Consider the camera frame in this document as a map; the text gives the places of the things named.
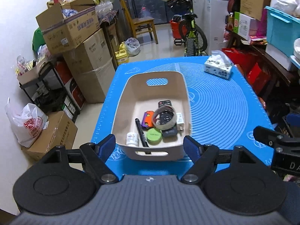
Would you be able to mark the wooden chair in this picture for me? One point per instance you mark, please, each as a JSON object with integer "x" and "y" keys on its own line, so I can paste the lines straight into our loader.
{"x": 140, "y": 26}

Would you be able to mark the yellow oil jug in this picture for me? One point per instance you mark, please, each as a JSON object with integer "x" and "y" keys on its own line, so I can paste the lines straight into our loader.
{"x": 122, "y": 56}

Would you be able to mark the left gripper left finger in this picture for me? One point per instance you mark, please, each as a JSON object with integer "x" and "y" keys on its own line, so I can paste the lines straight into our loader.
{"x": 95, "y": 157}

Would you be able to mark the teal plastic storage bin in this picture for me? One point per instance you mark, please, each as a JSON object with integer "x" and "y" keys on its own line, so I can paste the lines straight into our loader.
{"x": 282, "y": 30}

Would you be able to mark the orange purple folding toy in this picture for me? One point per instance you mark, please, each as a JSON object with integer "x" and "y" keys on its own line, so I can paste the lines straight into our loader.
{"x": 147, "y": 120}

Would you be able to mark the grey tape roll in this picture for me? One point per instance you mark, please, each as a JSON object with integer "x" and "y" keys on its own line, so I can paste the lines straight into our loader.
{"x": 156, "y": 120}

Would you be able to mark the open top cardboard box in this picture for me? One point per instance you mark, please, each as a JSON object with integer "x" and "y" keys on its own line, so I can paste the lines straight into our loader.
{"x": 65, "y": 27}

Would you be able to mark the floor cardboard box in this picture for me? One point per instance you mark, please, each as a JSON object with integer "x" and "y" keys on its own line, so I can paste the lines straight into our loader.
{"x": 59, "y": 130}

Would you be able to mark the white red plastic bag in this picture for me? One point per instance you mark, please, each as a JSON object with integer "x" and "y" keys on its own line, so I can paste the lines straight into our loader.
{"x": 28, "y": 124}

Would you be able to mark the white usb charger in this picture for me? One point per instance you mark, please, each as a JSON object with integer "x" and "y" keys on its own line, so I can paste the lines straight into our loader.
{"x": 180, "y": 124}

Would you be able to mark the blue silicone baking mat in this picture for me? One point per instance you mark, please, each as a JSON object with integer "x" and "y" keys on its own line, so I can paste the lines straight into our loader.
{"x": 224, "y": 112}

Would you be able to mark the white tissue box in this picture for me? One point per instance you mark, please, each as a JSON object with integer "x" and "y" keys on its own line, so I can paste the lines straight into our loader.
{"x": 219, "y": 64}

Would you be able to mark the beige plastic storage bin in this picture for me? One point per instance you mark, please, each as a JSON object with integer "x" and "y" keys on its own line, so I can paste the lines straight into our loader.
{"x": 141, "y": 93}

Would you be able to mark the red gift bag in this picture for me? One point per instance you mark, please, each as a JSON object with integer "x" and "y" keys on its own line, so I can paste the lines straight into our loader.
{"x": 257, "y": 78}

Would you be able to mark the green black bicycle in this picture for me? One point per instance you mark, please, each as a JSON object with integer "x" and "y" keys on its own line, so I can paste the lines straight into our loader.
{"x": 185, "y": 29}

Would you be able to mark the large stacked cardboard box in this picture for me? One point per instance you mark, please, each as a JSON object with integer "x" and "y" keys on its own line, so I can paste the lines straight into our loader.
{"x": 91, "y": 67}

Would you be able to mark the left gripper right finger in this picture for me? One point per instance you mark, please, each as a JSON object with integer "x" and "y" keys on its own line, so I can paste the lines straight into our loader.
{"x": 203, "y": 158}

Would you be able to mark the black plastic crate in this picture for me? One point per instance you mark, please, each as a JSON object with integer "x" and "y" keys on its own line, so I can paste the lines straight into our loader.
{"x": 289, "y": 125}

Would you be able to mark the black metal shelf rack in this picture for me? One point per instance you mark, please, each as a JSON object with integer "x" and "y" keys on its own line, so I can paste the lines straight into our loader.
{"x": 55, "y": 90}

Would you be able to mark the dark wooden side table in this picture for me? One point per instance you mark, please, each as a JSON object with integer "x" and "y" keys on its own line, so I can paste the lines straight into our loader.
{"x": 283, "y": 86}

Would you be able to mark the white pill bottle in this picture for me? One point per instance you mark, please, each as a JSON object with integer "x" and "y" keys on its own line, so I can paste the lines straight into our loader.
{"x": 132, "y": 139}

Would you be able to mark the black marker pen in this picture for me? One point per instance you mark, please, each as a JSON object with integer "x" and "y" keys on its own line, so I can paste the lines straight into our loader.
{"x": 141, "y": 133}

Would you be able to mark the green white carton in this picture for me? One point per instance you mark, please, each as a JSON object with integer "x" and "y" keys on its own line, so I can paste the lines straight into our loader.
{"x": 241, "y": 25}

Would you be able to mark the white refrigerator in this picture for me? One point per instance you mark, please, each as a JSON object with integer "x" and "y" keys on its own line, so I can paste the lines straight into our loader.
{"x": 211, "y": 15}

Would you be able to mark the green round tin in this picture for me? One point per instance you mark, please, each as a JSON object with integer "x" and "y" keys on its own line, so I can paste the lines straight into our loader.
{"x": 154, "y": 136}

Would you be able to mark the black remote control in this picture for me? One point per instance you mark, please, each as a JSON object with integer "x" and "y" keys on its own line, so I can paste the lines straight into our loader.
{"x": 165, "y": 117}

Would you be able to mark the small box on rack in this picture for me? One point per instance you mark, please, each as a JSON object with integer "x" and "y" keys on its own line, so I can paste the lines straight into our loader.
{"x": 33, "y": 73}

